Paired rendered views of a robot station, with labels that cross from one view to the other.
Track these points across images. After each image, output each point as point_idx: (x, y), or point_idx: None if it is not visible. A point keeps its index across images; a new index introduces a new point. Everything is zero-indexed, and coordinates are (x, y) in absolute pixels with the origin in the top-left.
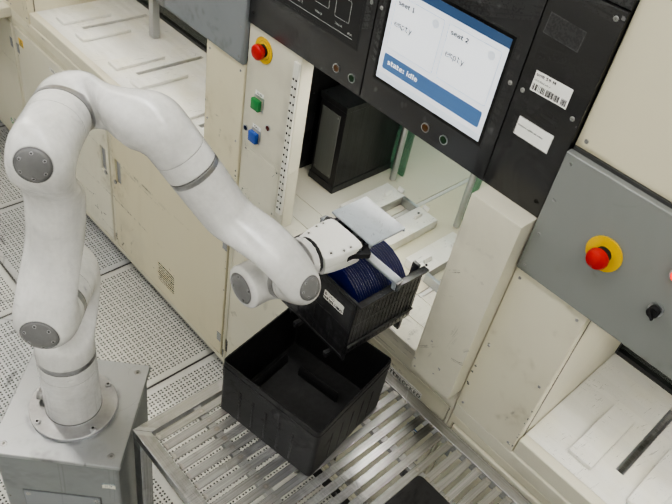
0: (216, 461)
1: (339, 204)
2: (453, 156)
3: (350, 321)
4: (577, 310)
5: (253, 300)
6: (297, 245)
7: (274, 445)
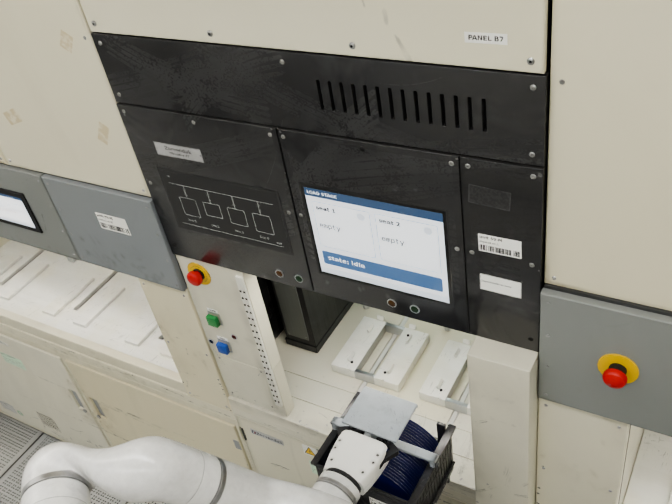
0: None
1: (330, 360)
2: (431, 320)
3: None
4: (616, 420)
5: None
6: (334, 500)
7: None
